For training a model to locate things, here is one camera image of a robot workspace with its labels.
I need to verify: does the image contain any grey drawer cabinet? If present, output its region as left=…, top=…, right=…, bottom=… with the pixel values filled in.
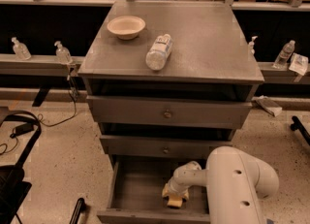
left=77, top=0, right=265, bottom=224

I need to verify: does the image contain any black chair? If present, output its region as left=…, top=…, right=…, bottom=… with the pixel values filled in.
left=0, top=107, right=42, bottom=224

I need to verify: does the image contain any standing clear water bottle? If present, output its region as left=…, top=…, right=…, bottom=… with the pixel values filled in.
left=272, top=40, right=295, bottom=69

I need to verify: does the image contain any bottom grey drawer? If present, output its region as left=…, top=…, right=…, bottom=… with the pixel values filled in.
left=97, top=156, right=220, bottom=224

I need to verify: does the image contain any white paper bowl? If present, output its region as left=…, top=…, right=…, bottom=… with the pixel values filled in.
left=107, top=16, right=145, bottom=40

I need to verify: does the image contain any right clear pump bottle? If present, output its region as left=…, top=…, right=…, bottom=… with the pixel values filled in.
left=248, top=36, right=258, bottom=55

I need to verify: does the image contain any black caster leg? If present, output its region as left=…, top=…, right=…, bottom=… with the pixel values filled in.
left=290, top=116, right=310, bottom=145

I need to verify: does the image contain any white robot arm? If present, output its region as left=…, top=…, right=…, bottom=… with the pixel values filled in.
left=162, top=146, right=279, bottom=224

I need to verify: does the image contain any middle grey drawer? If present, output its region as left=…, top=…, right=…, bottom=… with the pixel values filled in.
left=100, top=135, right=233, bottom=159

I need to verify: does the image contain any grey box on floor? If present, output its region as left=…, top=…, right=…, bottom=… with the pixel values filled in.
left=255, top=96, right=283, bottom=117

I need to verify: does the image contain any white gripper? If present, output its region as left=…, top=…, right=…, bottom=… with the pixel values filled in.
left=162, top=174, right=189, bottom=201

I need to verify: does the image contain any black tube bottom left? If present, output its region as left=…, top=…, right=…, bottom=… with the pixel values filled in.
left=69, top=198, right=86, bottom=224

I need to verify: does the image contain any left clear pump bottle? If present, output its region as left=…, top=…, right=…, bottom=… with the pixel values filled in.
left=12, top=37, right=31, bottom=60

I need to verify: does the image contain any yellow sponge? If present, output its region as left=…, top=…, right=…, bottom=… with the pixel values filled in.
left=167, top=196, right=183, bottom=208

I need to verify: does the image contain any black power adapter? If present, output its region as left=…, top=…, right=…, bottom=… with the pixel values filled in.
left=10, top=123, right=34, bottom=139

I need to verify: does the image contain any black power cable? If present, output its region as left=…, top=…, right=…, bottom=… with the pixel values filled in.
left=0, top=67, right=79, bottom=156

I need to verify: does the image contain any grey drawer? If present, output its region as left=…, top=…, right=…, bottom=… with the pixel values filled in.
left=100, top=135, right=233, bottom=159
left=86, top=96, right=252, bottom=129
left=97, top=156, right=220, bottom=224

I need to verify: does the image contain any top grey drawer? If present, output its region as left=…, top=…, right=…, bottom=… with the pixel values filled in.
left=86, top=96, right=252, bottom=129

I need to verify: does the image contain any clear plastic packet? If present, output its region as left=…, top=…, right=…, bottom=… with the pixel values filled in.
left=289, top=52, right=308, bottom=76

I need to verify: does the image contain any clear plastic water bottle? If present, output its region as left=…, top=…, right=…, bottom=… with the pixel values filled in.
left=145, top=34, right=172, bottom=71

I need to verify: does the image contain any clear pump bottle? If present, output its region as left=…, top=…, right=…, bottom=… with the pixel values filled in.
left=12, top=37, right=31, bottom=60
left=248, top=36, right=258, bottom=55
left=54, top=41, right=73, bottom=65

